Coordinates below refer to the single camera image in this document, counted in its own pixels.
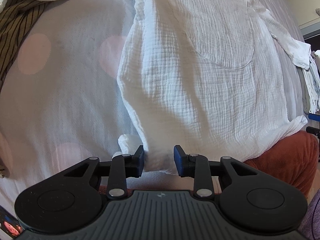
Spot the white crinkled muslin garment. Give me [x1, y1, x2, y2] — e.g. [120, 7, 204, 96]
[1, 0, 310, 174]

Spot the orange red trouser leg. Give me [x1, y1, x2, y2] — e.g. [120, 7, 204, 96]
[98, 130, 320, 201]

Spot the pink dotted bed cover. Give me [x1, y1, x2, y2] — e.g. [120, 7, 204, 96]
[1, 0, 303, 215]

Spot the brown striped shirt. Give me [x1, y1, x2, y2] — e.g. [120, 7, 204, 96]
[1, 0, 49, 85]

